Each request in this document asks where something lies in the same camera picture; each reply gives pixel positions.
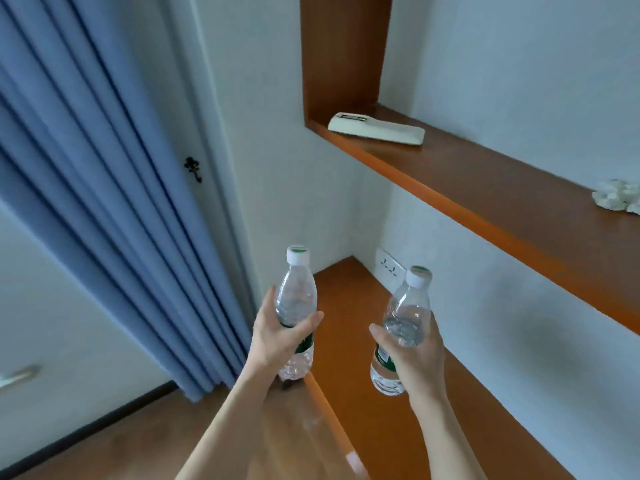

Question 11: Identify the blue curtain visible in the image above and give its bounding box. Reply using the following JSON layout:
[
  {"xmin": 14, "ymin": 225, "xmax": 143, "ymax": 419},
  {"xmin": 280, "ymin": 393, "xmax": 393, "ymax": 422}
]
[{"xmin": 0, "ymin": 0, "xmax": 253, "ymax": 403}]

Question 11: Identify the white door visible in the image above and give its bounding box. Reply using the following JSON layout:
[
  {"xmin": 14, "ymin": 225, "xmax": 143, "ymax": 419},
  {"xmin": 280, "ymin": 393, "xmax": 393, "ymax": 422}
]
[{"xmin": 0, "ymin": 197, "xmax": 176, "ymax": 470}]

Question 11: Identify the crumpled white tissue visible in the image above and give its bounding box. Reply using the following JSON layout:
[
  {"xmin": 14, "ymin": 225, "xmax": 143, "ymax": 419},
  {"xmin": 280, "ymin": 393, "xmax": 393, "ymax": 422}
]
[{"xmin": 592, "ymin": 179, "xmax": 640, "ymax": 216}]

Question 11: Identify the person's right hand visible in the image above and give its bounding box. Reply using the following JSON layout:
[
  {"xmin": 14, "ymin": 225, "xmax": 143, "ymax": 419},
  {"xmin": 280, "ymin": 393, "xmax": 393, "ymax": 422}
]
[{"xmin": 368, "ymin": 312, "xmax": 447, "ymax": 401}]

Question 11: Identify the person's left forearm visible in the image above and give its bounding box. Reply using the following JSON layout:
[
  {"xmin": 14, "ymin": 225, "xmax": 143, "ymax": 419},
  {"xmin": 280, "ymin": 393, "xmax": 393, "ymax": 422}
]
[{"xmin": 175, "ymin": 364, "xmax": 279, "ymax": 480}]

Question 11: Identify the clear plastic water bottle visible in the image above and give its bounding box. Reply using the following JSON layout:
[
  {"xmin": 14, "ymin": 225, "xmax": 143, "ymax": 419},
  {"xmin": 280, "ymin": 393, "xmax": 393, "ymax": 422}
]
[
  {"xmin": 274, "ymin": 245, "xmax": 319, "ymax": 381},
  {"xmin": 370, "ymin": 266, "xmax": 434, "ymax": 397}
]

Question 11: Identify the white remote control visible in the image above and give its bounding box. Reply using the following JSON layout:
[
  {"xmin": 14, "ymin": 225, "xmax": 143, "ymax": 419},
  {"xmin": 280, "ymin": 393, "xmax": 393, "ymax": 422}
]
[{"xmin": 327, "ymin": 112, "xmax": 426, "ymax": 146}]

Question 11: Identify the person's left hand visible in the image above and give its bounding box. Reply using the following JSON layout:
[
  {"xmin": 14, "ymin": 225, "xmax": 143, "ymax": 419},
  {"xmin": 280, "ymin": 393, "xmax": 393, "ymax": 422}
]
[{"xmin": 247, "ymin": 286, "xmax": 325, "ymax": 379}]

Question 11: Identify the person's right forearm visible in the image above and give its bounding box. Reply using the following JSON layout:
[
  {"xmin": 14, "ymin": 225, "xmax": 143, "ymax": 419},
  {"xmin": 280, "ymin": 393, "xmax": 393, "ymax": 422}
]
[{"xmin": 408, "ymin": 389, "xmax": 488, "ymax": 480}]

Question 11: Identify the orange wooden wall shelf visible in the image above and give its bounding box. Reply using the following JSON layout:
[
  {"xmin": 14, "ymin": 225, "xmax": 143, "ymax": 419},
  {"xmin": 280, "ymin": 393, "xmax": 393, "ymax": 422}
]
[{"xmin": 299, "ymin": 0, "xmax": 640, "ymax": 336}]

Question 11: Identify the white wall socket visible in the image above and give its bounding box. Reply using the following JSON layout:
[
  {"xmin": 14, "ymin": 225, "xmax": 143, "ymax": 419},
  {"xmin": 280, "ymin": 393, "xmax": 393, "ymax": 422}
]
[{"xmin": 374, "ymin": 247, "xmax": 407, "ymax": 294}]

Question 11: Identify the silver door handle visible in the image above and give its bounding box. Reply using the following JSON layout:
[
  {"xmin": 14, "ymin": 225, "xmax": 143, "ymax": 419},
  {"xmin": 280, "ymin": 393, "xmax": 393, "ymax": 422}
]
[{"xmin": 0, "ymin": 365, "xmax": 42, "ymax": 391}]

